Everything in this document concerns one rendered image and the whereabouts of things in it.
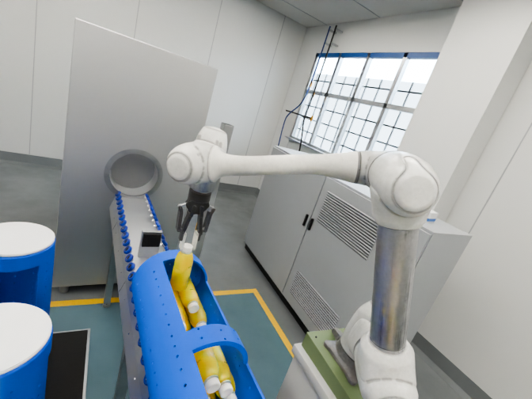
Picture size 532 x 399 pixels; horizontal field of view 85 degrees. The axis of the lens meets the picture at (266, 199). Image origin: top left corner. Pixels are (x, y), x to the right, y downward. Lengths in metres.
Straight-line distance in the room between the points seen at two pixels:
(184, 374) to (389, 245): 0.61
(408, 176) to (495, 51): 2.74
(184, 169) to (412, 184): 0.53
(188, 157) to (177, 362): 0.52
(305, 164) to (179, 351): 0.62
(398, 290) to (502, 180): 2.55
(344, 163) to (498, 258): 2.53
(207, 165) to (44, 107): 4.74
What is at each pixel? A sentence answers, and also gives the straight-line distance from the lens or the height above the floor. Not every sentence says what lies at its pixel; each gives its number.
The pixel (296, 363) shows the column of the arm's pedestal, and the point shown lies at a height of 0.93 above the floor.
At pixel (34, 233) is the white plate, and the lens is 1.67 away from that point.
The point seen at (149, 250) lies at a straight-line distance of 1.69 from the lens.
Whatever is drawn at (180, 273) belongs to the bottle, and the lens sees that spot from 1.13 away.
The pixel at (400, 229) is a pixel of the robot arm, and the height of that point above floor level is 1.68.
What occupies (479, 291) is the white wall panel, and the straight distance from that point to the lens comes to 3.36.
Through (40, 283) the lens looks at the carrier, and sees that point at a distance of 1.65.
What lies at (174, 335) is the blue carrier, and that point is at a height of 1.20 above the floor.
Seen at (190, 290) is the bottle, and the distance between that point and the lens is 1.21.
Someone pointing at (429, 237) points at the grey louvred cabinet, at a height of 1.41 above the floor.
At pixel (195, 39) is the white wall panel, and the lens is 5.44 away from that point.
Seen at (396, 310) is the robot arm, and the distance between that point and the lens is 0.90.
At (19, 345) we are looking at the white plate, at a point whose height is 1.04.
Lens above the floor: 1.86
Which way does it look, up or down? 17 degrees down
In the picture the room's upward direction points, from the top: 18 degrees clockwise
